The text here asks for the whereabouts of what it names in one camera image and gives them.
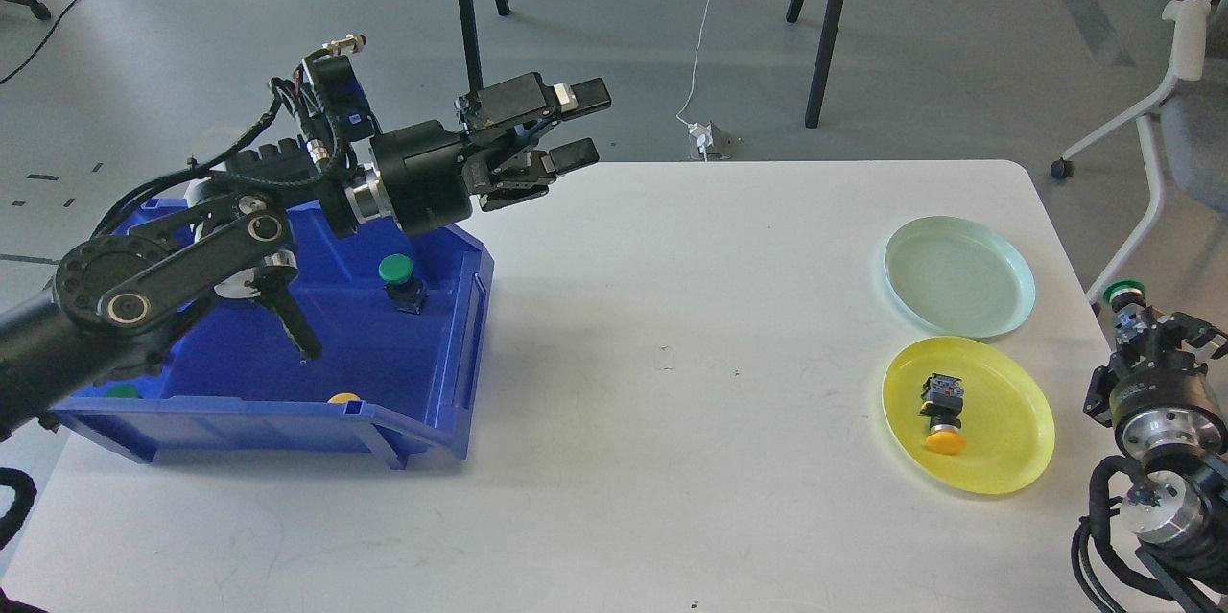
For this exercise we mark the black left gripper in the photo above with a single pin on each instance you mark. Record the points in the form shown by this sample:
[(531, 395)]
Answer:
[(429, 173)]

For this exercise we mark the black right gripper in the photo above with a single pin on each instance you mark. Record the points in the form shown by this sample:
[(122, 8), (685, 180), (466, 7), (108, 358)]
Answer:
[(1154, 394)]

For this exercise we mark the yellow push button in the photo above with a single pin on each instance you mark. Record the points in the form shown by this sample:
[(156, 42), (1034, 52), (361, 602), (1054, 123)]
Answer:
[(942, 403)]

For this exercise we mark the green push button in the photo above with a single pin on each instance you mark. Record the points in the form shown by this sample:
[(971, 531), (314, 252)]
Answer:
[(1132, 315), (407, 291)]

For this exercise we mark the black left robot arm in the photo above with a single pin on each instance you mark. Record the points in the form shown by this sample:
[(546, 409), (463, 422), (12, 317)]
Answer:
[(119, 302)]

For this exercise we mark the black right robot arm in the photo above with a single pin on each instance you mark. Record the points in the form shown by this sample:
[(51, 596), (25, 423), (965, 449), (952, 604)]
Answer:
[(1156, 510)]

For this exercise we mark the yellow plate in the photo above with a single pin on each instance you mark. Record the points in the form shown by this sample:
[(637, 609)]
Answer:
[(1007, 421)]

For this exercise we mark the light green plate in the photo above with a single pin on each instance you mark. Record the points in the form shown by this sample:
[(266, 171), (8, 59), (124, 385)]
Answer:
[(957, 277)]

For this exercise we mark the yellow button near bin front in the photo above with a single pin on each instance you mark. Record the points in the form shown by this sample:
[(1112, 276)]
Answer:
[(344, 397)]

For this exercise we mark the green button bin corner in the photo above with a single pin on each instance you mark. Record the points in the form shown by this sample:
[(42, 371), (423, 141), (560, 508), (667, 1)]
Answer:
[(123, 391)]

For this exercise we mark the white plug adapter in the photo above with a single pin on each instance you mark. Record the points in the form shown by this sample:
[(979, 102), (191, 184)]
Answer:
[(709, 143)]

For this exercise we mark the black tripod leg left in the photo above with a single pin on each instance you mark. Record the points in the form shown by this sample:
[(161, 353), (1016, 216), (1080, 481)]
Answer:
[(472, 9)]

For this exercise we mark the blue plastic bin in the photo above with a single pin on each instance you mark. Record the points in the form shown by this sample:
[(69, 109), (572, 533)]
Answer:
[(235, 382)]

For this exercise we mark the white office chair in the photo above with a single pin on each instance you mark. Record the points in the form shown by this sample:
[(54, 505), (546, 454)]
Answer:
[(1182, 120)]

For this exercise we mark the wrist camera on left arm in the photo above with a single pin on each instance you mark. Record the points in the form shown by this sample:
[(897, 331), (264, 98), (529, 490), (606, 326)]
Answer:
[(332, 81)]

